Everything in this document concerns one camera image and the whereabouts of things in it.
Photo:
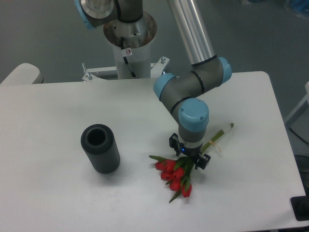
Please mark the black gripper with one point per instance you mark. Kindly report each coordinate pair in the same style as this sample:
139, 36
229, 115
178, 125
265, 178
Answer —
190, 149

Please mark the red tulip bouquet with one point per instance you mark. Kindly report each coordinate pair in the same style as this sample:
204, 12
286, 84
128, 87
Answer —
177, 173

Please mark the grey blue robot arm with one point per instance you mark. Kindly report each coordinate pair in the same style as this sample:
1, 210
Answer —
178, 94

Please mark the dark grey ribbed vase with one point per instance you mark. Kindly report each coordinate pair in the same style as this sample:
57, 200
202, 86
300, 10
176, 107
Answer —
98, 142

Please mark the black device at table edge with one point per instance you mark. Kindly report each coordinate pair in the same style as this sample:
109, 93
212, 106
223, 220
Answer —
300, 205

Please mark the white chair armrest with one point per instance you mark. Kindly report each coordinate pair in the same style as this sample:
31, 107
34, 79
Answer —
24, 74

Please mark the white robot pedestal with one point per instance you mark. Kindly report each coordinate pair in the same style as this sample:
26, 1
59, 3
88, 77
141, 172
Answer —
131, 43

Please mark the white frame at right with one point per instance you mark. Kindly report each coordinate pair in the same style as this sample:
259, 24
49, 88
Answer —
299, 109

